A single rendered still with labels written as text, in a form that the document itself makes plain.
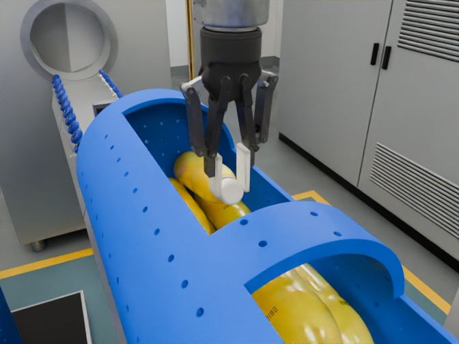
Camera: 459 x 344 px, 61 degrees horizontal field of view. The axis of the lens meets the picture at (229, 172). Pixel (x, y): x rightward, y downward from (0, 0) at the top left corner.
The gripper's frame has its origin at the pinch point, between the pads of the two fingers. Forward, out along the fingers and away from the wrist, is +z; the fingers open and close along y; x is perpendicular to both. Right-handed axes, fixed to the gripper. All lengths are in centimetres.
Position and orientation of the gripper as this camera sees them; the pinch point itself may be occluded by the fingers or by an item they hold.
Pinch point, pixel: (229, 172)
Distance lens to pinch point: 56.7
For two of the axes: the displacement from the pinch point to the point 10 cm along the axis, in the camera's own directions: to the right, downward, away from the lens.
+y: -8.9, 2.2, -3.9
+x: 4.5, 4.5, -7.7
